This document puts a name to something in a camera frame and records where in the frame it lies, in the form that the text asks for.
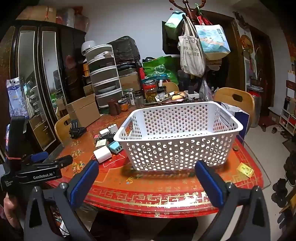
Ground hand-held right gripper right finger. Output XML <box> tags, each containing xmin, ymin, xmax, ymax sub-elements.
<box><xmin>194</xmin><ymin>159</ymin><xmax>271</xmax><ymax>241</ymax></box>

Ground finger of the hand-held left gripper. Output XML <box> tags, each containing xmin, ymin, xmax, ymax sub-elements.
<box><xmin>21</xmin><ymin>152</ymin><xmax>49</xmax><ymax>165</ymax></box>
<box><xmin>35</xmin><ymin>155</ymin><xmax>74</xmax><ymax>173</ymax></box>

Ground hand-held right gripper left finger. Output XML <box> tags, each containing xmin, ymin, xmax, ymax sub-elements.
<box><xmin>23</xmin><ymin>160</ymin><xmax>100</xmax><ymax>241</ymax></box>

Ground white cube charger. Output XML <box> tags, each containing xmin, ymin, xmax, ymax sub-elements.
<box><xmin>93</xmin><ymin>148</ymin><xmax>109</xmax><ymax>164</ymax></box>

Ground light blue multi-port charger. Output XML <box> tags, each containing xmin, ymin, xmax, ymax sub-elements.
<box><xmin>109</xmin><ymin>141</ymin><xmax>124</xmax><ymax>154</ymax></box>

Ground white perforated plastic basket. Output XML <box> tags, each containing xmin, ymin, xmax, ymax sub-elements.
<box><xmin>113</xmin><ymin>101</ymin><xmax>244</xmax><ymax>172</ymax></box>

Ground person's left hand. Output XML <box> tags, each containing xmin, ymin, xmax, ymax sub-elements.
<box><xmin>3</xmin><ymin>192</ymin><xmax>25</xmax><ymax>233</ymax></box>

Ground wooden chair with plain back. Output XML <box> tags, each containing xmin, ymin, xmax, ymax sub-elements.
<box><xmin>54</xmin><ymin>113</ymin><xmax>75</xmax><ymax>144</ymax></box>

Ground black folding phone stand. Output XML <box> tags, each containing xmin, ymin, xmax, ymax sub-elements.
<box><xmin>69</xmin><ymin>119</ymin><xmax>87</xmax><ymax>139</ymax></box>

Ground yellow card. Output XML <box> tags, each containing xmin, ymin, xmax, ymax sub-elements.
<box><xmin>236</xmin><ymin>162</ymin><xmax>254</xmax><ymax>177</ymax></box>

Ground open cardboard box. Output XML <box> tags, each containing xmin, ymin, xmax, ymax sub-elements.
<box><xmin>65</xmin><ymin>93</ymin><xmax>101</xmax><ymax>128</ymax></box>

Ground blue white plastic bag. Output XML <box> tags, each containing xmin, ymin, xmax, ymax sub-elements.
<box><xmin>6</xmin><ymin>77</ymin><xmax>31</xmax><ymax>119</ymax></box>

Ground black shoes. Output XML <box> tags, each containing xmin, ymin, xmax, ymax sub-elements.
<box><xmin>272</xmin><ymin>178</ymin><xmax>290</xmax><ymax>208</ymax></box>

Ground white and blue paper bag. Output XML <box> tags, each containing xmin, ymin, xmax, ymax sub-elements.
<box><xmin>220</xmin><ymin>102</ymin><xmax>250</xmax><ymax>140</ymax></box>

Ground dark wooden mirrored cabinet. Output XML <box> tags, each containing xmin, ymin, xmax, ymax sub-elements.
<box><xmin>0</xmin><ymin>20</ymin><xmax>86</xmax><ymax>152</ymax></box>

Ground red steel container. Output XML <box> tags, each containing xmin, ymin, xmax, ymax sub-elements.
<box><xmin>246</xmin><ymin>85</ymin><xmax>263</xmax><ymax>128</ymax></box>

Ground white plastic drawer tower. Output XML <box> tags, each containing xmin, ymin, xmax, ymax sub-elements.
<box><xmin>85</xmin><ymin>44</ymin><xmax>123</xmax><ymax>108</ymax></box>

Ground white low shelf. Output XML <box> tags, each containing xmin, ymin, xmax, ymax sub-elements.
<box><xmin>279</xmin><ymin>108</ymin><xmax>296</xmax><ymax>138</ymax></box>

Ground taped cardboard box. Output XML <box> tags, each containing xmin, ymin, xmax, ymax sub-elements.
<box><xmin>118</xmin><ymin>72</ymin><xmax>142</xmax><ymax>92</ymax></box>

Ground glass jar of pickles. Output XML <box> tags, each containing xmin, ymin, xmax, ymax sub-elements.
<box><xmin>143</xmin><ymin>84</ymin><xmax>158</xmax><ymax>103</ymax></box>

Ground white round appliance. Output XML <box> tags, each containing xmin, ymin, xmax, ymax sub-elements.
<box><xmin>81</xmin><ymin>40</ymin><xmax>97</xmax><ymax>56</ymax></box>

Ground green shopping bag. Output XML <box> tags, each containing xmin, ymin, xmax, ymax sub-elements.
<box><xmin>142</xmin><ymin>56</ymin><xmax>181</xmax><ymax>85</ymax></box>

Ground beige canvas tote bag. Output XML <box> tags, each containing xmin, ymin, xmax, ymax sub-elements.
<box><xmin>178</xmin><ymin>16</ymin><xmax>206</xmax><ymax>78</ymax></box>

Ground black plastic bag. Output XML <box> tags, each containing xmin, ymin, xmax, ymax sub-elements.
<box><xmin>107</xmin><ymin>35</ymin><xmax>141</xmax><ymax>66</ymax></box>

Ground blue printed tote bag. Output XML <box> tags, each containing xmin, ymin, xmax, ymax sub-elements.
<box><xmin>194</xmin><ymin>24</ymin><xmax>231</xmax><ymax>61</ymax></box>

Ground green paper bag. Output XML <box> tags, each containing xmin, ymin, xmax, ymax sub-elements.
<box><xmin>165</xmin><ymin>11</ymin><xmax>186</xmax><ymax>40</ymax></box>

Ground wooden coat rack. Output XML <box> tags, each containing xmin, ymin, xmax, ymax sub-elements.
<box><xmin>169</xmin><ymin>0</ymin><xmax>207</xmax><ymax>25</ymax></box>

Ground wooden chair with handle hole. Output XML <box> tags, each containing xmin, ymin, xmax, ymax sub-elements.
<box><xmin>214</xmin><ymin>88</ymin><xmax>255</xmax><ymax>127</ymax></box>

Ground cardboard box with red strap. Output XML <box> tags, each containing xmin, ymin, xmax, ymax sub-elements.
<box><xmin>16</xmin><ymin>6</ymin><xmax>57</xmax><ymax>24</ymax></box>

